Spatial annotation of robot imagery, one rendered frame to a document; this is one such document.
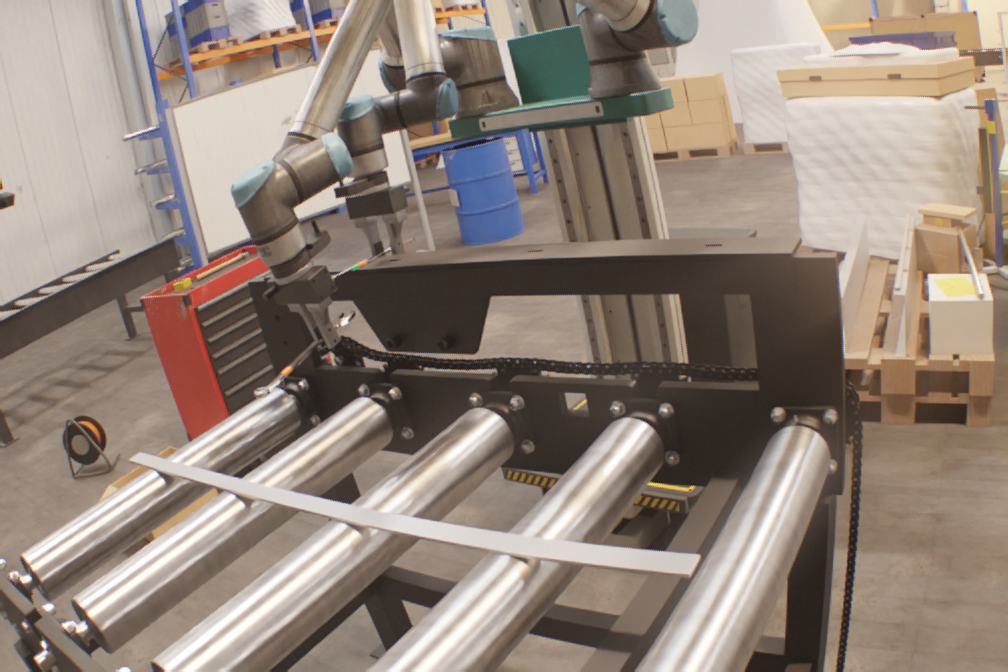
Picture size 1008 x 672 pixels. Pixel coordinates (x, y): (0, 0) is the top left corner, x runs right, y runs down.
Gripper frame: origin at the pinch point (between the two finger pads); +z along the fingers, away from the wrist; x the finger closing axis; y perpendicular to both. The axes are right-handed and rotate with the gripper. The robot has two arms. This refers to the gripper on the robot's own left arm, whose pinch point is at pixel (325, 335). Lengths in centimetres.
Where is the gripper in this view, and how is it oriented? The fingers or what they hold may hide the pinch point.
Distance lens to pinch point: 143.1
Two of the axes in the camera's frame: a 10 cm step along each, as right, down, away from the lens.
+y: -5.2, 5.8, -6.3
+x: 7.9, 0.4, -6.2
